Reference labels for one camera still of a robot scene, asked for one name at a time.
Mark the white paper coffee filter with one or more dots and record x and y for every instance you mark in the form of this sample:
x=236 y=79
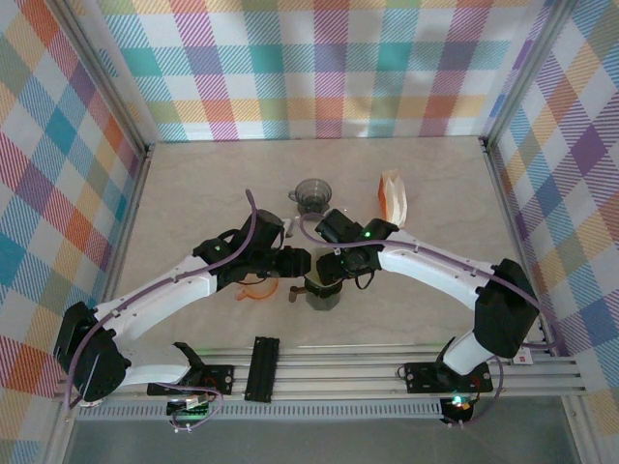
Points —
x=315 y=270

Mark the orange plastic pitcher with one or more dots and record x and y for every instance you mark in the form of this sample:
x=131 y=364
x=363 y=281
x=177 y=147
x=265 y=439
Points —
x=256 y=295

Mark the clear plastic coffee dripper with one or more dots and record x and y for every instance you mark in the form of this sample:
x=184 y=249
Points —
x=344 y=210

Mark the grey plastic coffee dripper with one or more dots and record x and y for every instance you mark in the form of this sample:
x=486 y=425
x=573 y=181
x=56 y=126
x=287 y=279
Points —
x=312 y=191

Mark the paper coffee filter pack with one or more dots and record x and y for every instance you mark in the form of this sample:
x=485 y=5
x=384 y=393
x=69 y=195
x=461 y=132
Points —
x=394 y=203

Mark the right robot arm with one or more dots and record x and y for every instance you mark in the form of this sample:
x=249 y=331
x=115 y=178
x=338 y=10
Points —
x=435 y=266

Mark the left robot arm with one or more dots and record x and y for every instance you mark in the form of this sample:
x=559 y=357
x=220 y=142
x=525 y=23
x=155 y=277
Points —
x=145 y=299

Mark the black electronics board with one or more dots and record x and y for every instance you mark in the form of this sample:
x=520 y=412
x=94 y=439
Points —
x=459 y=408
x=188 y=411

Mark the white tag with red mark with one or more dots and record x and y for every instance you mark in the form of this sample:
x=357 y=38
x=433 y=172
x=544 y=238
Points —
x=522 y=358

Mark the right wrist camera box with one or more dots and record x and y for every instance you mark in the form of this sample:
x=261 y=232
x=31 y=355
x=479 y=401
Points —
x=338 y=227

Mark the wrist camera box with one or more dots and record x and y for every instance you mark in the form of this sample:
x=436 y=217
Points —
x=268 y=227
x=338 y=227

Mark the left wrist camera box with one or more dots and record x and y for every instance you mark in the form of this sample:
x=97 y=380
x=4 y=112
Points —
x=268 y=227

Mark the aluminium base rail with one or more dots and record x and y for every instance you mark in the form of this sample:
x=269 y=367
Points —
x=338 y=374

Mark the black bracket on rail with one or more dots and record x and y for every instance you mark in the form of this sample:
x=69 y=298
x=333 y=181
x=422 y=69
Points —
x=261 y=372

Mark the aluminium side rail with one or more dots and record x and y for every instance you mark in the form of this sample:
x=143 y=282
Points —
x=505 y=212
x=126 y=217

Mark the aluminium frame post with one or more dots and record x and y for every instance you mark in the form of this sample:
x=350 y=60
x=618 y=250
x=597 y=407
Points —
x=527 y=72
x=104 y=72

